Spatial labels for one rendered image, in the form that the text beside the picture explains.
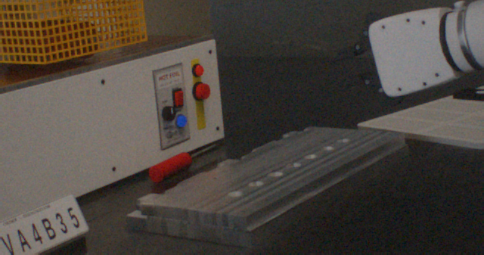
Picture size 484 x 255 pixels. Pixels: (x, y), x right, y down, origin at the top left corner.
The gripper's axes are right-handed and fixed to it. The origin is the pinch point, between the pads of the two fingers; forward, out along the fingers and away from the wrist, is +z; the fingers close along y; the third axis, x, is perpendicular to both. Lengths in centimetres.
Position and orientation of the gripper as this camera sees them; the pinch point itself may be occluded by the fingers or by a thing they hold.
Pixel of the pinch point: (350, 66)
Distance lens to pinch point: 131.6
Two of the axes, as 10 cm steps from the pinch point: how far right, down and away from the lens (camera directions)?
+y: 2.7, 9.6, 0.7
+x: 5.8, -2.2, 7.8
